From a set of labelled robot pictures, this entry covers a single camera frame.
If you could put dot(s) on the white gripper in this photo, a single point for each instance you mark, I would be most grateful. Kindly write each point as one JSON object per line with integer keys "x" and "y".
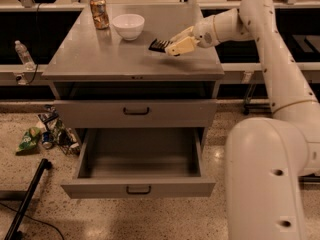
{"x": 204, "y": 34}

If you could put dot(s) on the black rxbar chocolate wrapper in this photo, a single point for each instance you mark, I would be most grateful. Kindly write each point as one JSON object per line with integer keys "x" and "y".
{"x": 159, "y": 45}

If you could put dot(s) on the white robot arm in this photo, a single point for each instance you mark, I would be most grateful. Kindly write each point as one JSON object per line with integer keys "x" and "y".
{"x": 264, "y": 156}

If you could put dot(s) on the grey metal drawer cabinet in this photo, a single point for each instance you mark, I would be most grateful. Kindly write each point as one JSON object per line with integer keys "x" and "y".
{"x": 93, "y": 64}

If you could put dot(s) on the closed grey upper drawer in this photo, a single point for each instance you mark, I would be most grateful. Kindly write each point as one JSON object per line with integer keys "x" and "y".
{"x": 136, "y": 113}

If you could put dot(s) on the open grey middle drawer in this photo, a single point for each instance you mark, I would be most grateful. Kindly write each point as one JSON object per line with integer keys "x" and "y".
{"x": 140, "y": 163}

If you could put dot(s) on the white ceramic bowl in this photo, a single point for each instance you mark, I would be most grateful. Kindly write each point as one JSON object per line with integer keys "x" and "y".
{"x": 129, "y": 26}

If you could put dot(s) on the long grey workbench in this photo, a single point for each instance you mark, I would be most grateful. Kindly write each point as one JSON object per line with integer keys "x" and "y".
{"x": 235, "y": 73}

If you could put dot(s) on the orange soda can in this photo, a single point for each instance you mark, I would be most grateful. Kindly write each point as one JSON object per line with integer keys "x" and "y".
{"x": 99, "y": 14}

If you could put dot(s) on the clear plastic water bottle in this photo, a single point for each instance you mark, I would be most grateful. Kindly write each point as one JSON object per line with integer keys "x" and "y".
{"x": 24, "y": 56}

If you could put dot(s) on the blue can on floor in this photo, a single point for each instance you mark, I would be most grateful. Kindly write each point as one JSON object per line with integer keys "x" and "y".
{"x": 47, "y": 140}

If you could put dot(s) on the green chip bag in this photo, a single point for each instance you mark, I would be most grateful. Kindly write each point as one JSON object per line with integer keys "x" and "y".
{"x": 29, "y": 141}

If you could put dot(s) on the black stand leg left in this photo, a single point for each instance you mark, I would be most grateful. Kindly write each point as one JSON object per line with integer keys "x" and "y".
{"x": 13, "y": 232}

